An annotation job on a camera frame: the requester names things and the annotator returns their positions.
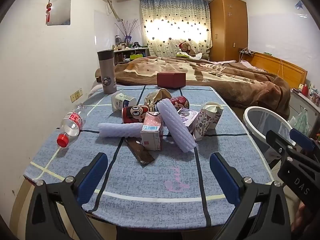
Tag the blue checked tablecloth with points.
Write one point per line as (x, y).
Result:
(160, 185)

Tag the white round trash bin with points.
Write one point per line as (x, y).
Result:
(250, 122)

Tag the vase with purple branches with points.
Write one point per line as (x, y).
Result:
(126, 31)

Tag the heart patterned curtain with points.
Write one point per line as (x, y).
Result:
(172, 20)

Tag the pink bed sheet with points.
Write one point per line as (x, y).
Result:
(245, 65)

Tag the white yogurt cup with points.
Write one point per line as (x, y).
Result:
(122, 102)

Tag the wrapped air conditioner pipe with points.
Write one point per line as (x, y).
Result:
(112, 8)

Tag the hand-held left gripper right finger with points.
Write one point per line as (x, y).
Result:
(225, 180)

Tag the power strip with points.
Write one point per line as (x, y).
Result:
(246, 51)

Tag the red cartoon drink can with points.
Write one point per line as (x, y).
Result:
(132, 113)
(181, 102)

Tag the patterned paper cup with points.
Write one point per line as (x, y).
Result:
(205, 122)

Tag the brown printed blanket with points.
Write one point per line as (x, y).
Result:
(225, 80)

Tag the red hanging ornament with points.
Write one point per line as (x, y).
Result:
(49, 7)

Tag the cluttered white shelf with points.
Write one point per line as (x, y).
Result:
(125, 55)

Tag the grey nightstand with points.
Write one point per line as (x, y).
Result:
(297, 102)

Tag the cream paper bag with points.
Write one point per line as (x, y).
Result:
(156, 96)

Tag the green flat box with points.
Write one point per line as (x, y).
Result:
(182, 54)

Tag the square wall mirror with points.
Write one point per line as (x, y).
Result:
(61, 11)

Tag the pink milk carton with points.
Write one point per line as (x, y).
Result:
(151, 135)

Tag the white foam roll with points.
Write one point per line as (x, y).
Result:
(117, 130)
(175, 125)

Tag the photo cards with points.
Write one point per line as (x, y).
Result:
(314, 93)

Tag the person's right hand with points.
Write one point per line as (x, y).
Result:
(298, 217)

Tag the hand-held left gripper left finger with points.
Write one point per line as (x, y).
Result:
(92, 178)

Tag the brown foil wrapper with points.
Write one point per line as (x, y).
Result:
(142, 155)

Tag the hanging plastic bag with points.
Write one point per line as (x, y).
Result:
(301, 122)

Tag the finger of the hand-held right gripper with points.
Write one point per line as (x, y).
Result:
(302, 140)
(277, 141)

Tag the brown teddy bear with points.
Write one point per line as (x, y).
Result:
(186, 48)

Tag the clear plastic water bottle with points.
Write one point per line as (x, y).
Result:
(71, 125)

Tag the purple drink carton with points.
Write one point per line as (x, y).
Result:
(187, 117)

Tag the grey thermos flask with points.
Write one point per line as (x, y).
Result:
(106, 72)

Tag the yellowed wall socket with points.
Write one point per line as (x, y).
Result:
(76, 95)

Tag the wooden bed headboard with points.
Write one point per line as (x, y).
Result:
(272, 65)

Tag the wooden wardrobe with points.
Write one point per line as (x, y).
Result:
(227, 27)

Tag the dark red box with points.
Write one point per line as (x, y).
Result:
(171, 80)

